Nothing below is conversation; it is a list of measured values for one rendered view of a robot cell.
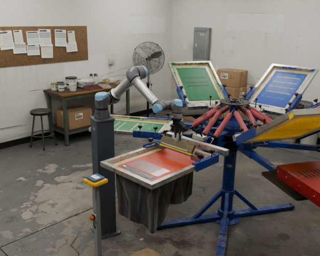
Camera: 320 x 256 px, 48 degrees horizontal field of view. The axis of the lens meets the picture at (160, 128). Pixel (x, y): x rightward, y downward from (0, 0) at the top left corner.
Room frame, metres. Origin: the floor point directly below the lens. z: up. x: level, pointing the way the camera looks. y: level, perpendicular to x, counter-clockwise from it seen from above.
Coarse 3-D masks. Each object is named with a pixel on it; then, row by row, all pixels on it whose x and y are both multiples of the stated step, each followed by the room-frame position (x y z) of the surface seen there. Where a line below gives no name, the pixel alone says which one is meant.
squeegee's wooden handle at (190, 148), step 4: (164, 136) 3.01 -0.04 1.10; (164, 140) 2.99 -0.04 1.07; (168, 140) 2.96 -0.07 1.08; (172, 140) 2.94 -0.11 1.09; (172, 144) 2.91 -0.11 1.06; (176, 144) 2.89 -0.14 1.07; (180, 144) 2.87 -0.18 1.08; (184, 144) 2.84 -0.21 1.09; (188, 144) 2.82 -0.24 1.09; (192, 144) 2.80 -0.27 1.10; (184, 148) 2.82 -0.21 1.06; (188, 148) 2.80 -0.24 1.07; (192, 148) 2.78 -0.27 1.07; (188, 152) 2.78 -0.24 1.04; (192, 152) 2.77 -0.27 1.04
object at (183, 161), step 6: (180, 156) 2.90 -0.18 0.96; (186, 156) 2.90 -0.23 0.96; (174, 162) 2.77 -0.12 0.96; (180, 162) 2.77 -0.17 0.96; (186, 162) 2.77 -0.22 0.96; (192, 162) 2.78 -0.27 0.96; (150, 168) 2.63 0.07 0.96; (156, 168) 2.64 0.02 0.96; (162, 168) 2.64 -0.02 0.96; (174, 168) 2.64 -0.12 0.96; (180, 168) 2.64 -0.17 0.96; (150, 174) 2.52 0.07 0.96; (156, 174) 2.52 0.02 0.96; (162, 174) 2.52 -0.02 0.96; (168, 174) 2.52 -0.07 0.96; (150, 180) 2.41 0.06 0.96
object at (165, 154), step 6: (162, 150) 3.04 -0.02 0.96; (168, 150) 3.04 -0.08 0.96; (144, 156) 2.88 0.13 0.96; (150, 156) 2.88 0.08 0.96; (156, 156) 2.89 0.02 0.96; (162, 156) 2.89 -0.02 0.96; (168, 156) 2.89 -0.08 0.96; (174, 156) 2.89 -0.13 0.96; (126, 162) 2.75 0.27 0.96; (132, 162) 2.75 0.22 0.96; (138, 162) 2.75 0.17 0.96; (144, 162) 2.76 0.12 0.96; (138, 168) 2.63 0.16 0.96; (144, 168) 2.63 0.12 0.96
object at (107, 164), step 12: (120, 156) 2.78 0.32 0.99; (132, 156) 2.87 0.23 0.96; (204, 156) 2.89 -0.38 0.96; (108, 168) 2.60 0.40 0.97; (120, 168) 2.54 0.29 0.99; (192, 168) 2.59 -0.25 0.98; (132, 180) 2.41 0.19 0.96; (144, 180) 2.33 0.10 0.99; (156, 180) 2.34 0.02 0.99; (168, 180) 2.39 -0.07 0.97
